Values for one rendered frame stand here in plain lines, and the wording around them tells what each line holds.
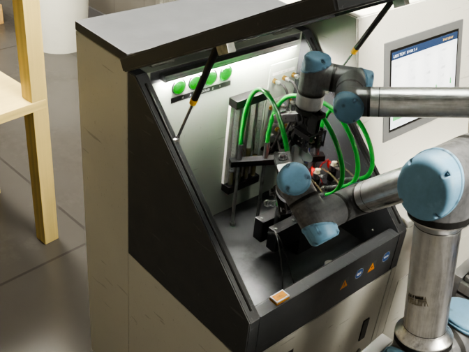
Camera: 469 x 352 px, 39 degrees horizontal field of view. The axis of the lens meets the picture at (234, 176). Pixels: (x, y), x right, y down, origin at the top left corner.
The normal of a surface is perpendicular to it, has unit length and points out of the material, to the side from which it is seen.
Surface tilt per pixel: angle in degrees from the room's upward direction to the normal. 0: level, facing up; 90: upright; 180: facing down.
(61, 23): 94
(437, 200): 83
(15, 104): 0
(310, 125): 90
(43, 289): 0
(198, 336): 90
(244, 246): 0
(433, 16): 76
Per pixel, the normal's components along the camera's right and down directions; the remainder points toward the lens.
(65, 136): 0.08, -0.83
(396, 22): 0.66, 0.26
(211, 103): 0.66, 0.47
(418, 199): -0.77, 0.18
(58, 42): 0.17, 0.61
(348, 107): -0.19, 0.53
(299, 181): -0.04, -0.20
